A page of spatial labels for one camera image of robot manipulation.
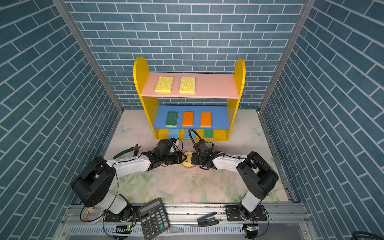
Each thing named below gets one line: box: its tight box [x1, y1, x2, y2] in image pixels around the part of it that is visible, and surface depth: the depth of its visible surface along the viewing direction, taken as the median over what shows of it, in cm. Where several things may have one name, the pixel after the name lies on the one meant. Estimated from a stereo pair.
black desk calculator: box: [137, 198, 171, 240], surface depth 72 cm
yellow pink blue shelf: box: [133, 56, 246, 141], surface depth 81 cm
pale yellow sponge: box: [200, 112, 212, 128], surface depth 97 cm
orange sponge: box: [182, 111, 194, 127], surface depth 98 cm
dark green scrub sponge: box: [165, 111, 179, 127], surface depth 96 cm
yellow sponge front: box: [155, 76, 174, 93], surface depth 76 cm
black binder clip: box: [197, 211, 219, 227], surface depth 72 cm
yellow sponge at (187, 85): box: [179, 77, 196, 94], surface depth 76 cm
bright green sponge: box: [204, 129, 214, 139], surface depth 105 cm
